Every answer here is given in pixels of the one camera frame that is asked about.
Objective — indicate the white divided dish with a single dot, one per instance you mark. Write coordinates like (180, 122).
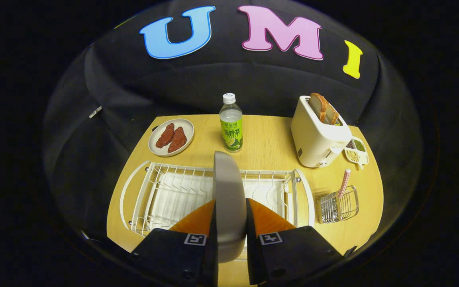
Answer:
(363, 159)

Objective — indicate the pile of green beans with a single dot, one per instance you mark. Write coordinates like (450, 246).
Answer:
(359, 145)

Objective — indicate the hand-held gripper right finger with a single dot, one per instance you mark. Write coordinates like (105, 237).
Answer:
(252, 247)

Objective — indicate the small beige dish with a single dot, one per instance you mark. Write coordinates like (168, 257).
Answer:
(186, 125)

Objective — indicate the white clip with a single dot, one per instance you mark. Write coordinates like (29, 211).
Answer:
(95, 112)

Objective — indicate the pile of yellow soybeans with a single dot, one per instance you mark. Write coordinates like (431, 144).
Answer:
(354, 156)

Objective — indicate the pile of dark red beans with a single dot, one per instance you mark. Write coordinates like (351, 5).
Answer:
(351, 144)

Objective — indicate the tall toast bread slice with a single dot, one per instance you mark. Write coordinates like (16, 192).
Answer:
(318, 107)

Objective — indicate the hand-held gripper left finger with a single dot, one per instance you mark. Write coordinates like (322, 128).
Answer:
(212, 247)

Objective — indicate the black backdrop cloth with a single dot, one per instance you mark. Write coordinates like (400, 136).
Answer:
(253, 79)

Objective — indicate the white toaster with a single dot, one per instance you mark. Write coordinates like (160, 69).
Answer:
(313, 139)

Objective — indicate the short toast bread slice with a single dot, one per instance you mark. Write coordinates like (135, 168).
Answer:
(334, 116)

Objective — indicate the grey round plate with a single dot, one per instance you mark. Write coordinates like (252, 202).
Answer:
(229, 207)

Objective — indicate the red sausage piece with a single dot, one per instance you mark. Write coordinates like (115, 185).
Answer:
(177, 139)
(165, 135)

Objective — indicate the green label drink bottle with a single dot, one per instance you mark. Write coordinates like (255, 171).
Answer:
(231, 135)

